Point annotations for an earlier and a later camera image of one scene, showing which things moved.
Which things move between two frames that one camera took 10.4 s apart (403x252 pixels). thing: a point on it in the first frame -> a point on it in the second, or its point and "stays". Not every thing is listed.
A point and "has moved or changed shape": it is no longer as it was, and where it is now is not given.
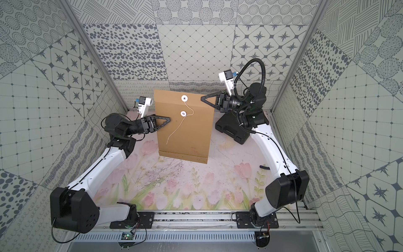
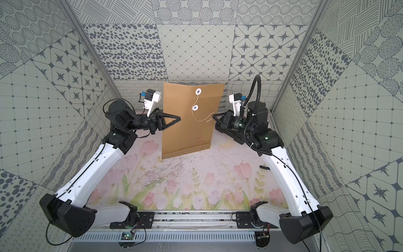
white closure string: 187,115 -> 195,107
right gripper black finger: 218,101 -> 220,122
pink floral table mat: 233,178 stays
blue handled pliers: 264,167 stays
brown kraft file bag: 189,135 has moved or changed shape
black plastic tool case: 229,124 stays
